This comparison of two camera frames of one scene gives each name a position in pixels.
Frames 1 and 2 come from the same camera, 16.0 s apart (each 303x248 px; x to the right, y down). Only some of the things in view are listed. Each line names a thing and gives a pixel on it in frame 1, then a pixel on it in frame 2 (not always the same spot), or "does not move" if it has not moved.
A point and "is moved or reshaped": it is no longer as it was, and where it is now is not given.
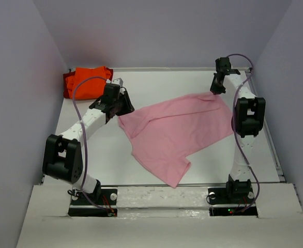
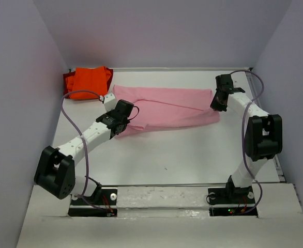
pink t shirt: x=162 y=134 is moved or reshaped
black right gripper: x=215 y=89 to x=216 y=106
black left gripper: x=128 y=107 to x=108 y=113
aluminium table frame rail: x=278 y=168 does not move
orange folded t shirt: x=87 y=82 does not move
